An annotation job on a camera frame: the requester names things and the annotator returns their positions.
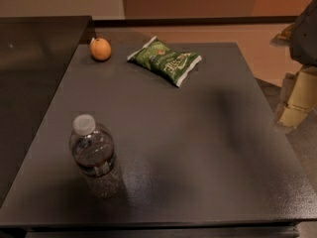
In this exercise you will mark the green jalapeno chip bag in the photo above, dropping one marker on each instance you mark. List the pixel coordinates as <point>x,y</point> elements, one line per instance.
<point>157,57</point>

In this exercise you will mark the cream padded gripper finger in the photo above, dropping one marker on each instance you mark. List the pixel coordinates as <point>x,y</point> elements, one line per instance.
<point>298,97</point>

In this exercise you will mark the clear plastic water bottle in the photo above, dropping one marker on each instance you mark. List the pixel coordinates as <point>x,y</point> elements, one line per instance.
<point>92,147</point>

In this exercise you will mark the orange fruit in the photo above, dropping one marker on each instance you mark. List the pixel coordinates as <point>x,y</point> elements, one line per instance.
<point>100,49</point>

